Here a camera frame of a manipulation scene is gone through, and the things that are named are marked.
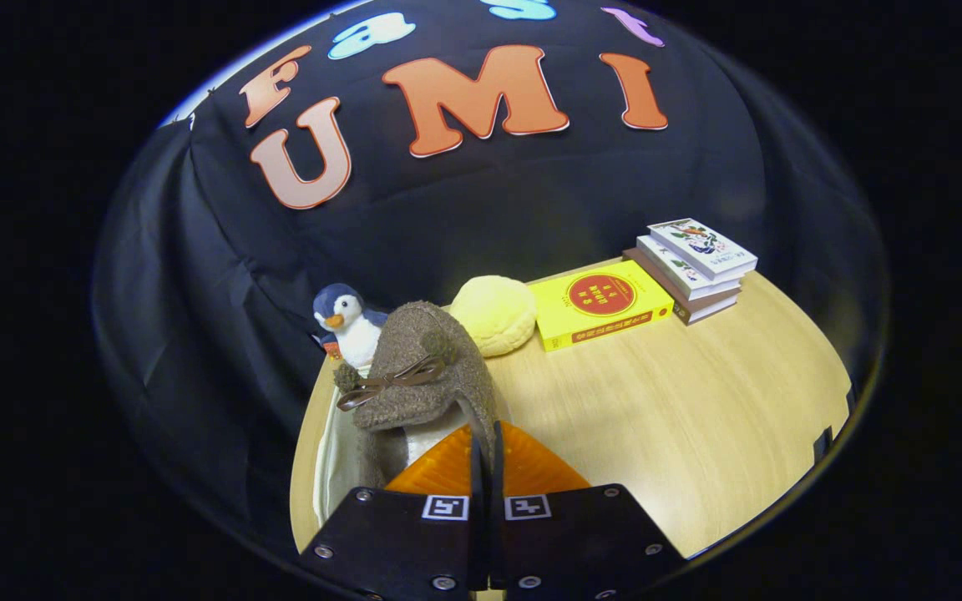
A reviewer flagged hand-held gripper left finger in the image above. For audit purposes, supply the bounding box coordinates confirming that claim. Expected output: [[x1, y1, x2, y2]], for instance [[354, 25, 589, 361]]
[[297, 422, 489, 601]]

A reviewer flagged brown fuzzy shoe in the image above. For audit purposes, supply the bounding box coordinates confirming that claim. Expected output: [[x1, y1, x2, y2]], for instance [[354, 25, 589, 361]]
[[333, 300, 503, 489]]

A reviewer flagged penguin plush toy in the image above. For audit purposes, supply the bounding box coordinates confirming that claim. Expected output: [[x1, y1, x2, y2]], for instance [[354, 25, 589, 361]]
[[311, 282, 390, 370]]

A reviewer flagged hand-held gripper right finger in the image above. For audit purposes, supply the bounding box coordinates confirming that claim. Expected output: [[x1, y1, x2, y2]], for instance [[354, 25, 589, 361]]
[[489, 422, 689, 601]]

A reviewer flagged white book with plant print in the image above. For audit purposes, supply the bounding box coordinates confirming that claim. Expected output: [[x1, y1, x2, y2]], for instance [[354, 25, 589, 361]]
[[635, 235, 742, 301]]

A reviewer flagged brown book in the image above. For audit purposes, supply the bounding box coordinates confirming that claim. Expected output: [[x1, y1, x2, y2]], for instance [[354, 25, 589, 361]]
[[621, 247, 741, 326]]

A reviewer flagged brown fabric storage box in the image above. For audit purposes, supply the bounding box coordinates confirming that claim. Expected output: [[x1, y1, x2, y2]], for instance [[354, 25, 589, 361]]
[[311, 363, 382, 528]]

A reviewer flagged white book with floral cover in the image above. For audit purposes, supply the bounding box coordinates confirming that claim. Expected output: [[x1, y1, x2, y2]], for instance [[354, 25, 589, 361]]
[[646, 218, 759, 282]]

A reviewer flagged yellow book with red circle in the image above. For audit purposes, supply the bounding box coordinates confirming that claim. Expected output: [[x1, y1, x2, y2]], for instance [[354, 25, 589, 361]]
[[529, 259, 676, 352]]

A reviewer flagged yellow round plush cushion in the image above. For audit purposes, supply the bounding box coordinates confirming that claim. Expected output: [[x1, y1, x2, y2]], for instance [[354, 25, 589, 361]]
[[448, 275, 539, 358]]

